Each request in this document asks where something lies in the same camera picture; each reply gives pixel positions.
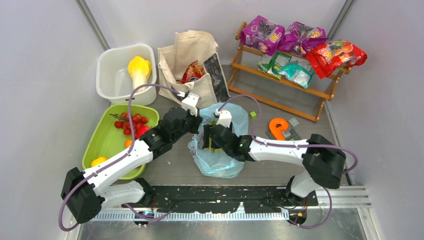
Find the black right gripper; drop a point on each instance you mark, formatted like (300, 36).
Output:
(206, 138)

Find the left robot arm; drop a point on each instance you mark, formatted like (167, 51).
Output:
(83, 192)

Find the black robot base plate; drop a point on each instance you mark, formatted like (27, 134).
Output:
(220, 199)

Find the red lychee bunch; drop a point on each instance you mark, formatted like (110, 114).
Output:
(128, 123)

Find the red fruit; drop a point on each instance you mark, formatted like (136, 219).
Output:
(141, 130)

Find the purple snack bag left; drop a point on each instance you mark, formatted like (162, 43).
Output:
(263, 35)

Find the purple snack bag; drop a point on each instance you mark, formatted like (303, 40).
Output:
(299, 39)
(263, 35)

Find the wooden rack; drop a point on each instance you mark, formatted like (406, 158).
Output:
(280, 93)

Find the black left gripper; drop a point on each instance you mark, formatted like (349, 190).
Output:
(196, 121)

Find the green plastic tray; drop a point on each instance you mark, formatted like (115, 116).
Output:
(107, 141)

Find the orange toy piece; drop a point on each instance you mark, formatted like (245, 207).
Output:
(277, 126)

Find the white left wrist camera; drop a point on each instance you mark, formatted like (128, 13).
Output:
(189, 102)

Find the small green cube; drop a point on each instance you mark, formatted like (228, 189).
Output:
(253, 115)

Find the green orange mango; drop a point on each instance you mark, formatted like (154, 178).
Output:
(128, 143)

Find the teal snack bag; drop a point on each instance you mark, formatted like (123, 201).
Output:
(299, 72)

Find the yellow napa cabbage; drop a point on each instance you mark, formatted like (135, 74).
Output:
(139, 70)

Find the blue plastic grocery bag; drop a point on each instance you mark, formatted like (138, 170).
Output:
(215, 163)

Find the canvas tote bag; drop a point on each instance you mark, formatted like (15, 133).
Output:
(190, 47)

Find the purple snack bag right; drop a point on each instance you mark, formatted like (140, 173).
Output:
(299, 39)

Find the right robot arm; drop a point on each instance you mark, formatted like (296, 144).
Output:
(322, 161)

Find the red fruit candy bag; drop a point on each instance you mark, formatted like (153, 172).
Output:
(328, 57)

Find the green white snack bag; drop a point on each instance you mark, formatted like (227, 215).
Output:
(272, 65)

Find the white plastic basket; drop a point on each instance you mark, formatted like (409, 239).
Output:
(113, 81)

